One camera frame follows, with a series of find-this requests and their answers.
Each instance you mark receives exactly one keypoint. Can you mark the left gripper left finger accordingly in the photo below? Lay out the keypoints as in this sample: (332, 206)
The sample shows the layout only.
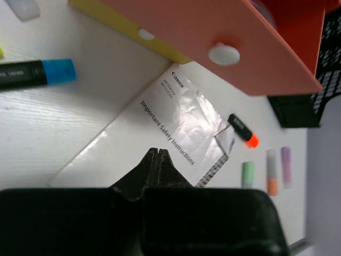
(67, 221)

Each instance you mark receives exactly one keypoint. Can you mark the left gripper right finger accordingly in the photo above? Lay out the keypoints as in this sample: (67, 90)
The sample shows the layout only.
(207, 221)

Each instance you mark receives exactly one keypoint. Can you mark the pastel green highlighter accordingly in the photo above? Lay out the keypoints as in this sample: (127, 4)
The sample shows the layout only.
(248, 169)

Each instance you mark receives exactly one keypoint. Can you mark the pastel orange highlighter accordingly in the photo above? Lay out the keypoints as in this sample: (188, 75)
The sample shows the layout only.
(271, 167)

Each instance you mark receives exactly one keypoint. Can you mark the pastel purple highlighter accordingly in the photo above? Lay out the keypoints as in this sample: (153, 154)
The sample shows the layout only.
(286, 166)

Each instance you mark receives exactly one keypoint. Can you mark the orange top drawer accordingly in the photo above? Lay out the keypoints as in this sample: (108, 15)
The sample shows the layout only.
(234, 41)

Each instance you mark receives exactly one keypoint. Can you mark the pastel blue highlighter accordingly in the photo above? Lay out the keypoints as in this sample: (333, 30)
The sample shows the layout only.
(25, 10)

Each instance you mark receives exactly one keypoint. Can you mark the white safety instructions booklet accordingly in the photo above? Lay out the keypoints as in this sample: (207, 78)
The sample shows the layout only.
(169, 114)

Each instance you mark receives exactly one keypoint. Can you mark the black orange highlighter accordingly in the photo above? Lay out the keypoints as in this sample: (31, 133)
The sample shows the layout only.
(244, 133)

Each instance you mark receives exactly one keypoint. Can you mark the black blue highlighter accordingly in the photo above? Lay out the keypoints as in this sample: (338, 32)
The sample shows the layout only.
(36, 73)

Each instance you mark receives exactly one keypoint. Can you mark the black yellow highlighter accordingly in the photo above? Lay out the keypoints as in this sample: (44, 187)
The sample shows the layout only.
(1, 53)

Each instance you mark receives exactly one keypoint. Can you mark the yellow bottom drawer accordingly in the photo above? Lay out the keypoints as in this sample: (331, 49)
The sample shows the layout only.
(111, 18)

